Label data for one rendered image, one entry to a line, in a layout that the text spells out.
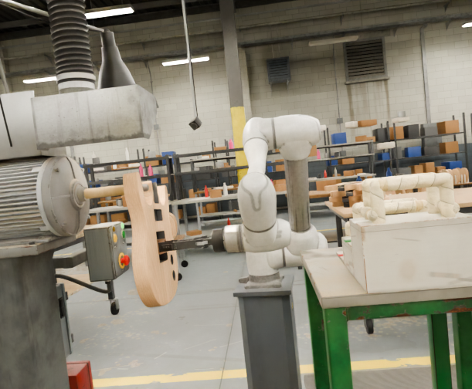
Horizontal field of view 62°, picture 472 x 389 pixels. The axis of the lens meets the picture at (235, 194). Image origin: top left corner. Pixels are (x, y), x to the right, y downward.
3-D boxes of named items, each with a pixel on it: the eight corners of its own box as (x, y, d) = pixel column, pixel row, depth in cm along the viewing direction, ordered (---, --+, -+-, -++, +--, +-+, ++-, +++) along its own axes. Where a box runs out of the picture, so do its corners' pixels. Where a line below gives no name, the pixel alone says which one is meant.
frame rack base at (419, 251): (367, 295, 98) (361, 226, 97) (353, 278, 113) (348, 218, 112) (481, 285, 96) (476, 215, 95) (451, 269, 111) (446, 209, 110)
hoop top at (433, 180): (371, 193, 98) (370, 180, 97) (368, 192, 101) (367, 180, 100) (455, 184, 96) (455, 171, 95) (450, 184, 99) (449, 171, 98)
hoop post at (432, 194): (431, 214, 104) (428, 178, 104) (426, 212, 108) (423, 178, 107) (443, 213, 104) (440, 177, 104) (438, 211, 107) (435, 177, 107)
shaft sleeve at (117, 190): (87, 201, 124) (83, 194, 121) (89, 192, 126) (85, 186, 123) (143, 194, 122) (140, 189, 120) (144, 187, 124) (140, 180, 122)
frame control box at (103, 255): (47, 306, 141) (37, 235, 140) (75, 288, 162) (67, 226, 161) (113, 300, 139) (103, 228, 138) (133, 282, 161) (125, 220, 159)
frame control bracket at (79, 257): (62, 268, 135) (61, 258, 135) (86, 256, 154) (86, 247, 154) (73, 268, 135) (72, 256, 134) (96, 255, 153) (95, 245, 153)
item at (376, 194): (374, 224, 98) (371, 187, 97) (371, 222, 101) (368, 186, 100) (387, 223, 98) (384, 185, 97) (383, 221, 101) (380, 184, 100)
